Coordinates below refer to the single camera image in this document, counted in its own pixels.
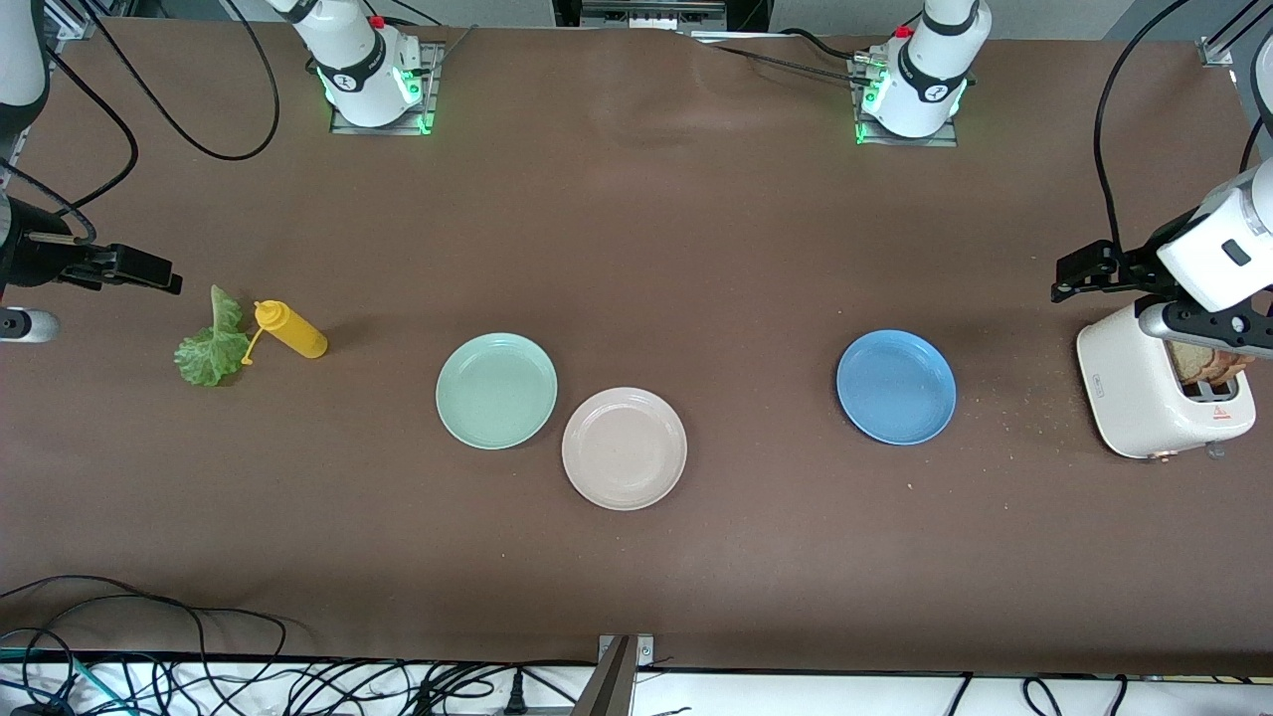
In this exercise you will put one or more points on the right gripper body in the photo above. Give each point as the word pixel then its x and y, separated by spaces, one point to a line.
pixel 30 260

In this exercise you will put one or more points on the green lettuce leaf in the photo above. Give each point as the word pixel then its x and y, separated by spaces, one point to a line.
pixel 211 353

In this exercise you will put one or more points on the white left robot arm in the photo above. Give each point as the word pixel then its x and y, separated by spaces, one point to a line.
pixel 925 80

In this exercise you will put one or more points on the blue plate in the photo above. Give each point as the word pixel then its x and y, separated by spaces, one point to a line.
pixel 895 388

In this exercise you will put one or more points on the mint green plate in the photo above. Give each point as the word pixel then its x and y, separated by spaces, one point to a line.
pixel 495 391

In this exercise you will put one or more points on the beige plate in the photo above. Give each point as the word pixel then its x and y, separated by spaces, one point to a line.
pixel 624 449

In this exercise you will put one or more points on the white toaster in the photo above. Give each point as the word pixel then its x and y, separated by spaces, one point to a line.
pixel 1134 393

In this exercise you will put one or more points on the yellow mustard squeeze bottle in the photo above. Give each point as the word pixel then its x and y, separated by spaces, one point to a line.
pixel 293 333

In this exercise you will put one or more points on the black power plug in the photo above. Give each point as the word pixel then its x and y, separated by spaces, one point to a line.
pixel 515 693

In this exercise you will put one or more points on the aluminium frame rail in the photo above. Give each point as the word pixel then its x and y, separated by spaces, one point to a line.
pixel 72 25
pixel 1218 50

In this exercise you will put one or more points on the silver metal bracket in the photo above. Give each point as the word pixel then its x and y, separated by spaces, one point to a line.
pixel 646 15

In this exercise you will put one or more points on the small metal bracket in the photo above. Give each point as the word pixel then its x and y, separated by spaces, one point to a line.
pixel 644 648

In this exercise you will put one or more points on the grey metal post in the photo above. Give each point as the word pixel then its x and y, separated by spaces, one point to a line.
pixel 609 686

